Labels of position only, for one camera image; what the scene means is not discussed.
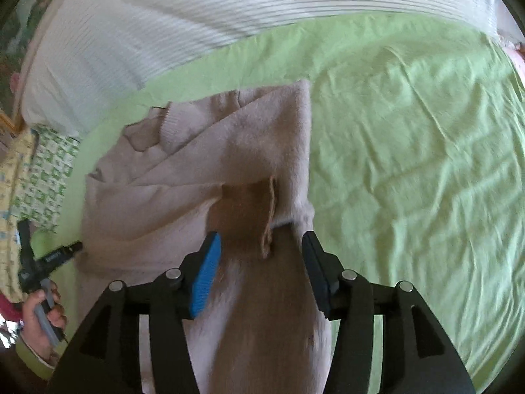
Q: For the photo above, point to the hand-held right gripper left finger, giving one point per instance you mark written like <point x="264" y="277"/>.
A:
<point x="205" y="279"/>

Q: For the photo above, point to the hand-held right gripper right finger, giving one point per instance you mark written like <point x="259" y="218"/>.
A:
<point x="318" y="271"/>

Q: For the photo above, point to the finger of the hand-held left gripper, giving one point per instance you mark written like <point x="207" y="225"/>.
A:
<point x="71" y="248"/>

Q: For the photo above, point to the grey towel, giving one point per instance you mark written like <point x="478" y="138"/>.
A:
<point x="246" y="131"/>

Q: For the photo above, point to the person's left forearm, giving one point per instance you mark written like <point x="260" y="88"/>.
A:
<point x="28" y="369"/>

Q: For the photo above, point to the person's left hand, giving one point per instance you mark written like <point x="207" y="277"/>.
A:
<point x="37" y="328"/>

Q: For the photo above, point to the red cloth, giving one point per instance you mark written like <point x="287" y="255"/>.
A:
<point x="10" y="308"/>

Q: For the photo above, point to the yellow printed pillow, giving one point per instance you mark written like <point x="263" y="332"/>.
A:
<point x="12" y="197"/>

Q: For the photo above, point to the green and white patterned pillow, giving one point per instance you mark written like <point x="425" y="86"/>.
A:
<point x="45" y="172"/>

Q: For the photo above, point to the light green bed sheet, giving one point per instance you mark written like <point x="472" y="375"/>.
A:
<point x="410" y="152"/>

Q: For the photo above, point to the large white striped pillow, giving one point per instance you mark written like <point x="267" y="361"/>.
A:
<point x="205" y="8"/>

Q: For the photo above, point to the pink cloth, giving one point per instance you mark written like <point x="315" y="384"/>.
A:
<point x="514" y="55"/>

